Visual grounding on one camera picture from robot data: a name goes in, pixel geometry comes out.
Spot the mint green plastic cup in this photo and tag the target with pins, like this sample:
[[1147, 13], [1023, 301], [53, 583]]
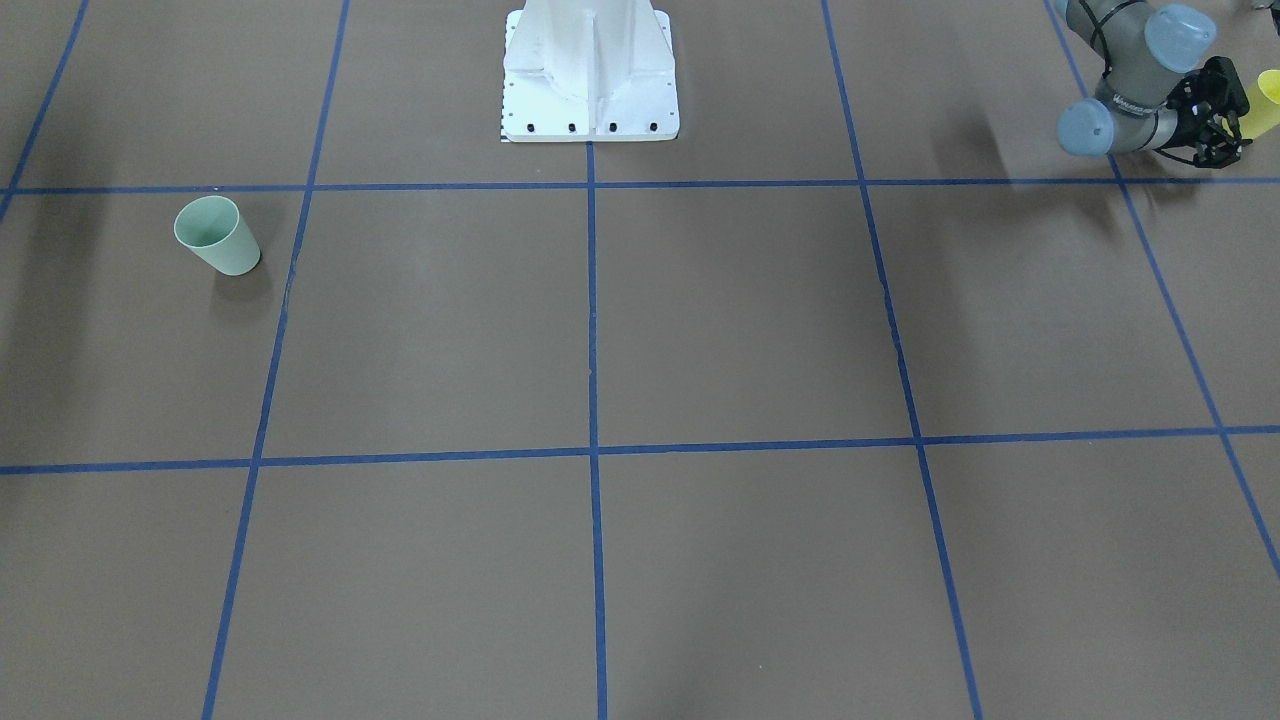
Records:
[[213, 228]]

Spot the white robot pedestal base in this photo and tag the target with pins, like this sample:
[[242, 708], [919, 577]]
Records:
[[589, 72]]

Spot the blue tape grid lines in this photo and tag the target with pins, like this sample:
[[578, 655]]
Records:
[[859, 400]]

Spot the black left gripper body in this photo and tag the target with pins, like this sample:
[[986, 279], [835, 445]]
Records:
[[1196, 112]]

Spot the yellow plastic cup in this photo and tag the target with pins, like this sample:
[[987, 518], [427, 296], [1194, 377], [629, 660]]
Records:
[[1263, 100]]

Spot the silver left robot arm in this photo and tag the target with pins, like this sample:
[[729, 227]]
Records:
[[1159, 91]]

